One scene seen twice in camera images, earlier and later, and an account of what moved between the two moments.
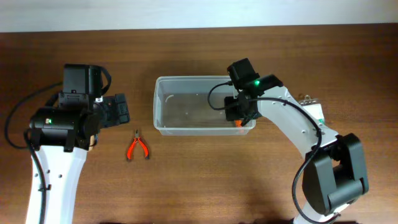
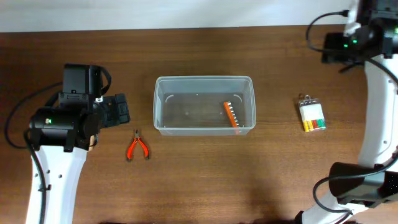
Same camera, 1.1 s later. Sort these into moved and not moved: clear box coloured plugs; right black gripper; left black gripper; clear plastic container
Moved: right black gripper
Not moved: clear box coloured plugs; left black gripper; clear plastic container
